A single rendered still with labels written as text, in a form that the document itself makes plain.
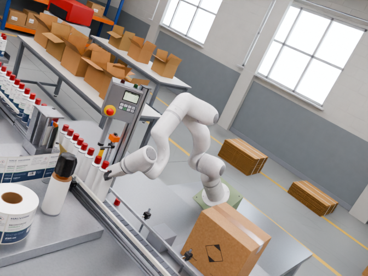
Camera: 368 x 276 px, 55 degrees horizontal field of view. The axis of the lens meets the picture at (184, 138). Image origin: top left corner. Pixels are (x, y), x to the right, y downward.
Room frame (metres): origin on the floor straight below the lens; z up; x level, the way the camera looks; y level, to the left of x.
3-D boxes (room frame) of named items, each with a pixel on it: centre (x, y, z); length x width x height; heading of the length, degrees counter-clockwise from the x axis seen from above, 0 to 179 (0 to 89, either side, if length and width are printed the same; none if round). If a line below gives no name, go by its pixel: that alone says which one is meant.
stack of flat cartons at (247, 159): (5.71, -1.04, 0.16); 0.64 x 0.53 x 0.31; 58
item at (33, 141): (1.80, 0.74, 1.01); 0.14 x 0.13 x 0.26; 57
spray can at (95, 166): (1.65, 0.36, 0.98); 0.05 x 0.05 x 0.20
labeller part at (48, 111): (1.79, 0.74, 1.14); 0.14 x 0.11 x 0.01; 57
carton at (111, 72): (3.56, 0.80, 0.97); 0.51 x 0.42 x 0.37; 149
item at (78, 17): (6.91, 3.04, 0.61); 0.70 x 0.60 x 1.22; 65
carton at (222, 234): (1.54, -0.41, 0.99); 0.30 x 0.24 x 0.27; 59
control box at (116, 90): (1.77, 0.38, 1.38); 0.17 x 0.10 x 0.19; 112
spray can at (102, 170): (1.63, 0.31, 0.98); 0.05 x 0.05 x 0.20
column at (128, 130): (1.79, 0.29, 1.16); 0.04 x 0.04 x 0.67; 57
